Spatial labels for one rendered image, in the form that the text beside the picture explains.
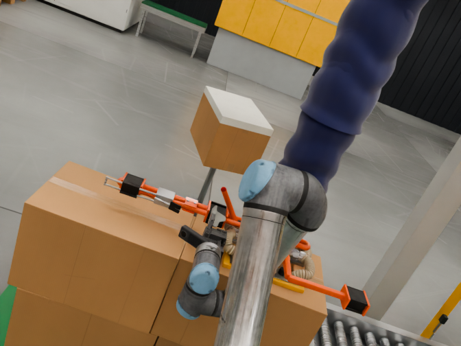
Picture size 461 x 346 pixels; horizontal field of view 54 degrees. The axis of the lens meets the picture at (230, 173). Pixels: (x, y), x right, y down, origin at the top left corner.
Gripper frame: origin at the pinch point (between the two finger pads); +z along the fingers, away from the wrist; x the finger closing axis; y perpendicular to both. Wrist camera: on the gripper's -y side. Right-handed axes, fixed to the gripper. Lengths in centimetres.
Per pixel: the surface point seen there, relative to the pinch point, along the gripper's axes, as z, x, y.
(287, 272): -17.9, 1.5, 31.5
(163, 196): 3.5, 1.4, -19.2
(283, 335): -15, -29, 43
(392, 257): 104, -41, 135
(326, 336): 21, -52, 79
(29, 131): 222, -107, -152
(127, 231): -5.5, -12.8, -27.3
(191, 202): 6.1, 1.5, -8.0
